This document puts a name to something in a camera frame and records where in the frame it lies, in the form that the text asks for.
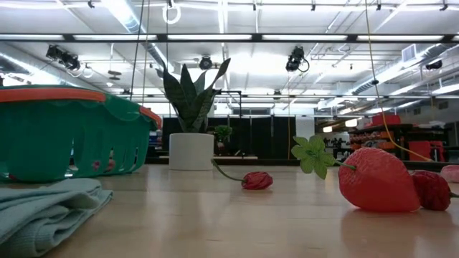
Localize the red chili with green stem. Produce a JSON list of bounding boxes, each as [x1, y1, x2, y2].
[[211, 159, 274, 191]]

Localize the red toy strawberry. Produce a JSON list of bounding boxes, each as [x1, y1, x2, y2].
[[290, 135, 421, 213]]

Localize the dark red toy chili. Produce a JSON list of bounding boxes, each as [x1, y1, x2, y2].
[[410, 169, 459, 211]]

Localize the small pink toy fruit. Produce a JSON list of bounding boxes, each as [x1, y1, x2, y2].
[[440, 164, 459, 183]]

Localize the small background potted plant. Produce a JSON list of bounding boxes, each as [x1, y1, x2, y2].
[[214, 125, 233, 156]]

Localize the black room partition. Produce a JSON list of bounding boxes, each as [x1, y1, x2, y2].
[[163, 116, 297, 161]]

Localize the snake plant in white pot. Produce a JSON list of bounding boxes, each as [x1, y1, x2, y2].
[[161, 58, 232, 171]]

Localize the black overhead beam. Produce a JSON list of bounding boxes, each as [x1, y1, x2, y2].
[[0, 33, 459, 43]]

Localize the shelf with red bins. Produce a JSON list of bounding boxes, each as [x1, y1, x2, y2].
[[349, 113, 449, 162]]

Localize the teal basket with orange rim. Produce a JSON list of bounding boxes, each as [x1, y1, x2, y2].
[[0, 85, 163, 183]]

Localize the folded light blue cloth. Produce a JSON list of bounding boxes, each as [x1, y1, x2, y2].
[[0, 178, 114, 258]]

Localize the black aluminium table frame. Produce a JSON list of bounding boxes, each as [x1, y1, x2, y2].
[[145, 156, 459, 171]]

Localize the white hanging cable ring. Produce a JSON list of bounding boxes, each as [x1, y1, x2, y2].
[[162, 3, 182, 25]]

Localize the black hanging cable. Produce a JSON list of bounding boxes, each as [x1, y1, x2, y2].
[[130, 0, 145, 101]]

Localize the yellow hanging cable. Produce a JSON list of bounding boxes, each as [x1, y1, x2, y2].
[[364, 0, 433, 162]]

